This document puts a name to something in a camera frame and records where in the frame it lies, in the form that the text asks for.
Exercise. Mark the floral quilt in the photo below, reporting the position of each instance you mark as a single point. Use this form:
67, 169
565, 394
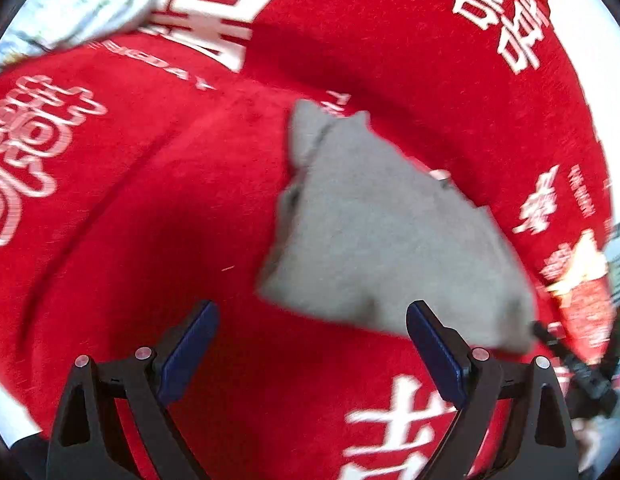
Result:
75, 5

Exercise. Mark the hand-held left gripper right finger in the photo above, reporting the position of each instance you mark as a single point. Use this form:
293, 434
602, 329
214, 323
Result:
435, 355

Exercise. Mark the grey sweater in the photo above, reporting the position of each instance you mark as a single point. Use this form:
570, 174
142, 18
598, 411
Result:
385, 230

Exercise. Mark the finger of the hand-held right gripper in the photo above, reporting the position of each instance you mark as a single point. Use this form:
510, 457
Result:
562, 352

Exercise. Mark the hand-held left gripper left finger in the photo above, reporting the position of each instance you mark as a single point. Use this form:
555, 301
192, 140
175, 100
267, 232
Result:
190, 350

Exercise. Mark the red printed blanket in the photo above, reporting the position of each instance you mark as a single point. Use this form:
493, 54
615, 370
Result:
140, 210

